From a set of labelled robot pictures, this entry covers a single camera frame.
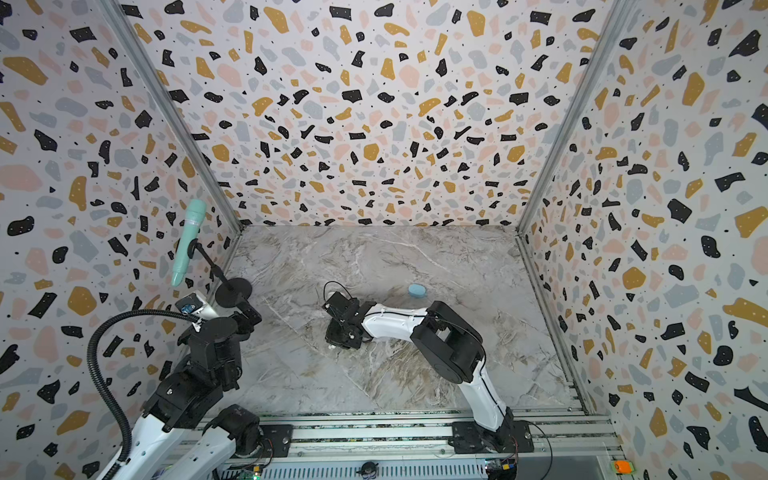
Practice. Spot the mint green microphone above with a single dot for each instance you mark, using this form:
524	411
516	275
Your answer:
194	218

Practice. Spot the blue earbud charging case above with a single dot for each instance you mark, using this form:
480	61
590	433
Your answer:
417	291

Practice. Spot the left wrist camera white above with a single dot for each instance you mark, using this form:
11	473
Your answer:
194	304

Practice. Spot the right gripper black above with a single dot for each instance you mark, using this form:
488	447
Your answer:
331	338

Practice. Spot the black microphone stand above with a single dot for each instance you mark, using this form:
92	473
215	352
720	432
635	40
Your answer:
231	292

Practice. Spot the orange button box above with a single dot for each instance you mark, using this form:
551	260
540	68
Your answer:
623	467

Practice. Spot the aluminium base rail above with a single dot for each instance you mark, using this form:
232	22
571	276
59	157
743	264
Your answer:
568	444

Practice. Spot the black knob on rail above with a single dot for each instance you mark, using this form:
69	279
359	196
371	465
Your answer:
368	471

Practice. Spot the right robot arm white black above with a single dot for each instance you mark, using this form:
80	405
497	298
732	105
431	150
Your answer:
453	348

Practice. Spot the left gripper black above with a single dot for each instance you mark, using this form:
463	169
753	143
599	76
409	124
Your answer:
245	324

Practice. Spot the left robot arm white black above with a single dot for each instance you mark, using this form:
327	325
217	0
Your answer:
182	400

